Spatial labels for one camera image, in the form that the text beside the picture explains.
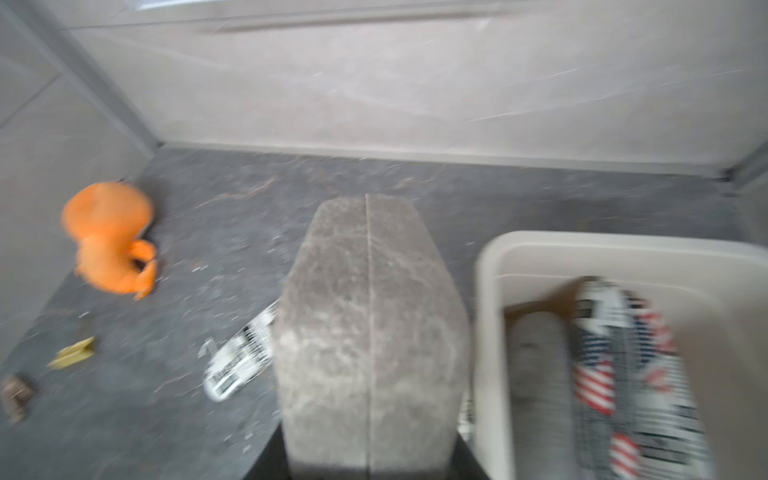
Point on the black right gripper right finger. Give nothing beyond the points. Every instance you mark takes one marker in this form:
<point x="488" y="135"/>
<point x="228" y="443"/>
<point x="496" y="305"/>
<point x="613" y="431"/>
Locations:
<point x="463" y="464"/>

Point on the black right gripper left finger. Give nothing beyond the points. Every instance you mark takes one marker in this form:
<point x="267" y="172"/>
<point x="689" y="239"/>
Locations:
<point x="272" y="463"/>

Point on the stone grey case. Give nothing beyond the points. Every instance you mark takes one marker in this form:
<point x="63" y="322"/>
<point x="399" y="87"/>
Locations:
<point x="372" y="346"/>

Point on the newspaper flag case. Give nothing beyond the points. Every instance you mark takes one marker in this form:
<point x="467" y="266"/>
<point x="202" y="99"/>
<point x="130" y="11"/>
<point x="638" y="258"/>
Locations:
<point x="668" y="426"/>
<point x="604" y="364"/>

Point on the beige plastic storage bin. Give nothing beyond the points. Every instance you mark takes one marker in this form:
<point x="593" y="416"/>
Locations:
<point x="712" y="294"/>

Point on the small yellow clip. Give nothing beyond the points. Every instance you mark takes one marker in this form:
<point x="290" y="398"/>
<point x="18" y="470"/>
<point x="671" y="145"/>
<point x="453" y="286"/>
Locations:
<point x="74" y="354"/>

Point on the wooden clothespin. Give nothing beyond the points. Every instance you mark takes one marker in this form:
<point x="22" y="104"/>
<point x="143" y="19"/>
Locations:
<point x="15" y="395"/>

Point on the orange plush toy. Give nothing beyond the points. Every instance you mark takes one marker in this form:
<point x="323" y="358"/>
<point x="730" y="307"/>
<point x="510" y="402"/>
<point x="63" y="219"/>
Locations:
<point x="107" y="221"/>

